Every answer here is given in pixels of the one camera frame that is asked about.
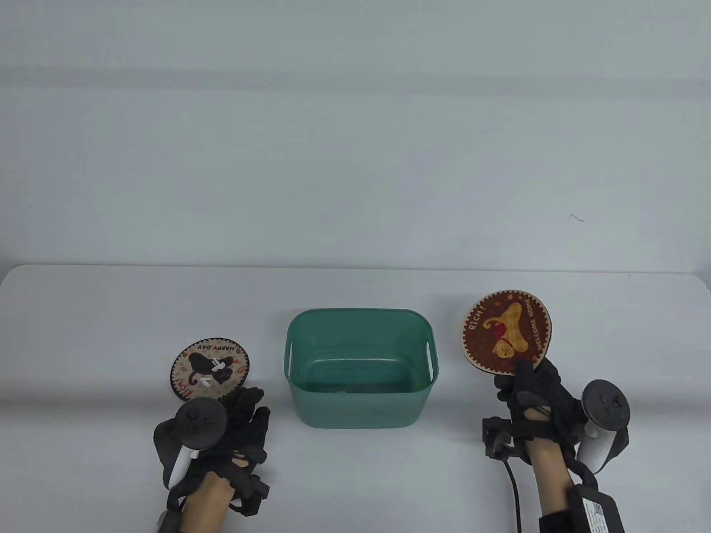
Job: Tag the green plastic bin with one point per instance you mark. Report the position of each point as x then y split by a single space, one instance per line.
361 411

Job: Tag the black cat round coaster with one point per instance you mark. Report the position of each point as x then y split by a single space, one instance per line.
191 363

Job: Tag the black and white right controller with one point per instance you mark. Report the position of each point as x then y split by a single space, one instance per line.
605 402

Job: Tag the person's left hand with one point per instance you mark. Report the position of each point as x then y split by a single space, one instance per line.
244 438

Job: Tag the brown dog round coaster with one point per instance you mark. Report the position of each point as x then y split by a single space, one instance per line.
500 333

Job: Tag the black slim wrist device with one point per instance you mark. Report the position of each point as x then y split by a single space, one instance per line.
169 524

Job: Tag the black and white controller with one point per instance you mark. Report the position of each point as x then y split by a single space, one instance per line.
200 425
605 402

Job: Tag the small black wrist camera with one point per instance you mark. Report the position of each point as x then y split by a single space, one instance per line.
497 438
254 494

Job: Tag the black and white left controller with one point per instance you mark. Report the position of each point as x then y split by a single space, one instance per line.
200 425

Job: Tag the black square wrist box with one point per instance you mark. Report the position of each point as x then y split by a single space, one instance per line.
597 511

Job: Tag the person's right hand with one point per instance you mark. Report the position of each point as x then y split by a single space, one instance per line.
547 394

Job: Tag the person's right forearm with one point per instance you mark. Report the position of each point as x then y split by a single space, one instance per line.
552 477

